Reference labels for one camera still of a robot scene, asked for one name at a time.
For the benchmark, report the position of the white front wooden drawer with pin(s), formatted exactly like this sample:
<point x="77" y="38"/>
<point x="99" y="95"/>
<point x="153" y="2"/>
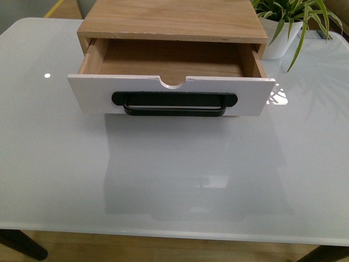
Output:
<point x="112" y="65"/>

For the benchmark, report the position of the wooden drawer cabinet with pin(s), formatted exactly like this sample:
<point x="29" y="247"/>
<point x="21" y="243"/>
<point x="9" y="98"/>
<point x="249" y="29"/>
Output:
<point x="212" y="21"/>

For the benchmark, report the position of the white plant pot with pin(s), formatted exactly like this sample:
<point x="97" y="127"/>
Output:
<point x="276" y="48"/>

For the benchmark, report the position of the green striped leafy plant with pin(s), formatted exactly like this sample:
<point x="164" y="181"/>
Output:
<point x="297" y="11"/>

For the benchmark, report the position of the black table leg left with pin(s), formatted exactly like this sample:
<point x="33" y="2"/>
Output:
<point x="19" y="241"/>

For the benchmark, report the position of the black table leg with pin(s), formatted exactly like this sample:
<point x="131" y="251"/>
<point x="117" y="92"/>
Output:
<point x="19" y="241"/>
<point x="324" y="253"/>

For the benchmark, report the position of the black table leg right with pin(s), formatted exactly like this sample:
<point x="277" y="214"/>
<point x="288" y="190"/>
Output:
<point x="324" y="253"/>

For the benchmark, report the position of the black metal drawer handle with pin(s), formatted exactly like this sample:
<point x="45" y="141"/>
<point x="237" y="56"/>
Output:
<point x="196" y="104"/>

